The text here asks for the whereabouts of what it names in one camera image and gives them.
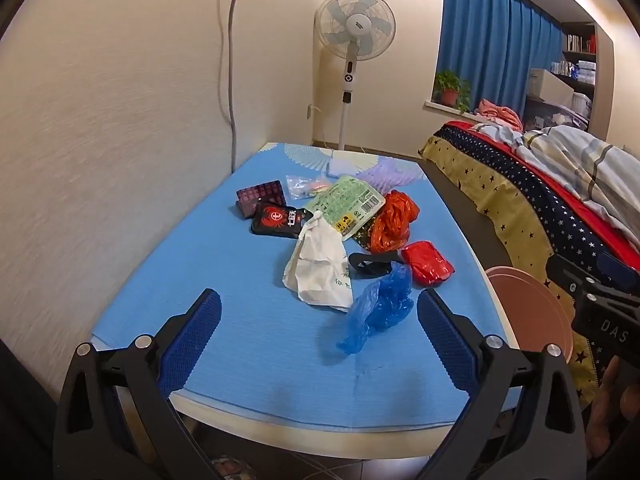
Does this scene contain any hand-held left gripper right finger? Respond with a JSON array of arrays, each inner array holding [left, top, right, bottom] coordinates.
[[416, 288, 588, 480]]

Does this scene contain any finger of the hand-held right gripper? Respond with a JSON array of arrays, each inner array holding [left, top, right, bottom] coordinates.
[[545, 252, 608, 303], [597, 251, 640, 295]]

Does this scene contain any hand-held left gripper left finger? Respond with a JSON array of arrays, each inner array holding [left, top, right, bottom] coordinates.
[[52, 288, 223, 480]]

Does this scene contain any pink round bin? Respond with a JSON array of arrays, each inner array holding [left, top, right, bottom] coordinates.
[[486, 266, 575, 363]]

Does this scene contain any green and white snack packet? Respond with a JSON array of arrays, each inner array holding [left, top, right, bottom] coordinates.
[[302, 174, 387, 241]]

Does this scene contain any white foam fruit net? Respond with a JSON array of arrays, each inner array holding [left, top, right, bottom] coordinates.
[[327, 157, 362, 179]]

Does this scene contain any person's right hand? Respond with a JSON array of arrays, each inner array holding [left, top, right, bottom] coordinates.
[[585, 355, 635, 461]]

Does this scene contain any blue plastic bag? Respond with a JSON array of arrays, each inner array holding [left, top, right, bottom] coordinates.
[[336, 261, 415, 356]]

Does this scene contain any blue patterned table mat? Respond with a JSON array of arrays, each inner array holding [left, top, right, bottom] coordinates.
[[90, 142, 523, 433]]

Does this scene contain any red plastic bag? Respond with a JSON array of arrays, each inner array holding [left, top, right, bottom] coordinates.
[[401, 240, 456, 288]]

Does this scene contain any star-patterned blanket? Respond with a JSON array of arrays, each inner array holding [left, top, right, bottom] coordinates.
[[419, 120, 640, 406]]

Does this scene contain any striped grey quilt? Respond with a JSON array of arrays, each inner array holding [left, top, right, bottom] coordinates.
[[470, 122, 640, 253]]

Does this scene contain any orange plastic bag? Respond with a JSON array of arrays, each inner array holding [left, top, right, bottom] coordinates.
[[370, 190, 421, 253]]

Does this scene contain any dark patterned snack packet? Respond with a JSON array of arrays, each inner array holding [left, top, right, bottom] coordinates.
[[351, 222, 381, 252]]

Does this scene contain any white paper bag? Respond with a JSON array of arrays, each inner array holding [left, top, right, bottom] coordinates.
[[282, 212, 355, 313]]

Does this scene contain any black and red packet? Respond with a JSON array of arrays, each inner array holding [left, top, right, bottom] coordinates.
[[250, 203, 313, 238]]

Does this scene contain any purple grid-patterned box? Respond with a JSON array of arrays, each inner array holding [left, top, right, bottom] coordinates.
[[236, 180, 290, 221]]

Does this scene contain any pink cloth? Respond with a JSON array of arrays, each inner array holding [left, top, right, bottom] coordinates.
[[472, 99, 523, 131]]

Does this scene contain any clear plastic bag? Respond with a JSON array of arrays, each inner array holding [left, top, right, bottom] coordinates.
[[285, 174, 333, 202]]

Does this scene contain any white box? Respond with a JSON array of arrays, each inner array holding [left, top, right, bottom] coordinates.
[[527, 67, 576, 106]]

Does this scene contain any white window sill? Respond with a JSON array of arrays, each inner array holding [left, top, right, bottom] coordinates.
[[424, 100, 481, 120]]

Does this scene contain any potted green plant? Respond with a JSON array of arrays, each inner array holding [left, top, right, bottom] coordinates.
[[434, 70, 472, 113]]

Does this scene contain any blue curtain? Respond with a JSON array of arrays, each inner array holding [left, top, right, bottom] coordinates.
[[436, 0, 566, 112]]

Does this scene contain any white standing fan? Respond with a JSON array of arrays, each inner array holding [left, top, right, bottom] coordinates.
[[314, 0, 397, 152]]

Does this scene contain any black strap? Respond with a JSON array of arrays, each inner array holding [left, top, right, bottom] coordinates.
[[348, 252, 403, 279]]

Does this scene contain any dark wall shelf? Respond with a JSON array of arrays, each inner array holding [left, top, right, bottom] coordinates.
[[560, 22, 598, 111]]

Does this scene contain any white fan power cable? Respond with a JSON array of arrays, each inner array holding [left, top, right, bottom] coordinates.
[[311, 105, 368, 153]]

